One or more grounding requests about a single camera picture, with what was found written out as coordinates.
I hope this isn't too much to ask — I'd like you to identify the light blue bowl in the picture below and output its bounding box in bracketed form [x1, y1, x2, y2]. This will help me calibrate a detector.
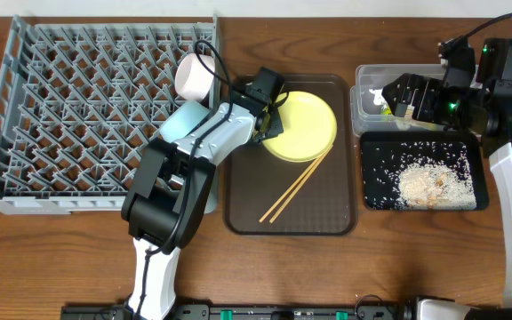
[159, 100, 210, 142]

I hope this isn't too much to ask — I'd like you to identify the green orange snack wrapper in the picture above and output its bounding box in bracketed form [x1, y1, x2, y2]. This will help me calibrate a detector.
[380, 105, 392, 116]

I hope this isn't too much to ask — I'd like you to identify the clear plastic waste bin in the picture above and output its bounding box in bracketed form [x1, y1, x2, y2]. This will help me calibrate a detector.
[350, 64, 446, 137]

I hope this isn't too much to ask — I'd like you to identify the wooden chopstick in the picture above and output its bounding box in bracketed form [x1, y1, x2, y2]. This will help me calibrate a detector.
[268, 146, 334, 224]
[258, 148, 332, 224]

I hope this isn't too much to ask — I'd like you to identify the yellow plate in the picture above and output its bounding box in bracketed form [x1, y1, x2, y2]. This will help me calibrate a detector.
[262, 91, 337, 163]

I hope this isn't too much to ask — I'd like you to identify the leftover rice pile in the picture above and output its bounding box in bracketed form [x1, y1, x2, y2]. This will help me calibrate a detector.
[366, 140, 478, 211]

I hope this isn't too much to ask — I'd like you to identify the pink white bowl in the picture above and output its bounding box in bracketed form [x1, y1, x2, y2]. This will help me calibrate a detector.
[175, 53, 215, 102]

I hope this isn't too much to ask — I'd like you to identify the black food waste tray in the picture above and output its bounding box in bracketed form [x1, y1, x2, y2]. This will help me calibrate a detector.
[360, 132, 489, 211]

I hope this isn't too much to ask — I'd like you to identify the white napkin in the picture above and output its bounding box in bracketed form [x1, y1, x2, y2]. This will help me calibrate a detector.
[369, 89, 387, 107]

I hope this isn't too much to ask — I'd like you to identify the brown serving tray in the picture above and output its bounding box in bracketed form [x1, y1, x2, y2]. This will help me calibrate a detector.
[223, 74, 357, 236]

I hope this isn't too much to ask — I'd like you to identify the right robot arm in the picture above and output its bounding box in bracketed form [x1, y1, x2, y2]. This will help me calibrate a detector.
[381, 36, 512, 319]

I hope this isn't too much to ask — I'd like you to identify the grey plastic dishwasher rack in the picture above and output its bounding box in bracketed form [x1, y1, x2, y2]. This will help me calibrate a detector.
[0, 17, 220, 215]

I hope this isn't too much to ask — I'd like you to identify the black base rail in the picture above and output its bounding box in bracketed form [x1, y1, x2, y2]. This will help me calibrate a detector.
[60, 302, 512, 320]

